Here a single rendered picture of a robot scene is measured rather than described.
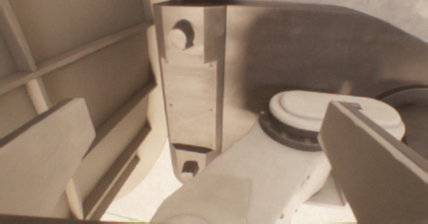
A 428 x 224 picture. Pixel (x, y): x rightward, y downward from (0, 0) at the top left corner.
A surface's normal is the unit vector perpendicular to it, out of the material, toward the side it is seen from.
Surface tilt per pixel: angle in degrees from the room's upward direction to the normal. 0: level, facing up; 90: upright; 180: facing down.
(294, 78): 0
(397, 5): 0
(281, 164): 90
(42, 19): 90
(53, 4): 90
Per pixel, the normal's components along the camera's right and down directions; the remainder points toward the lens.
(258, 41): -0.21, 0.49
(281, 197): 0.01, -0.86
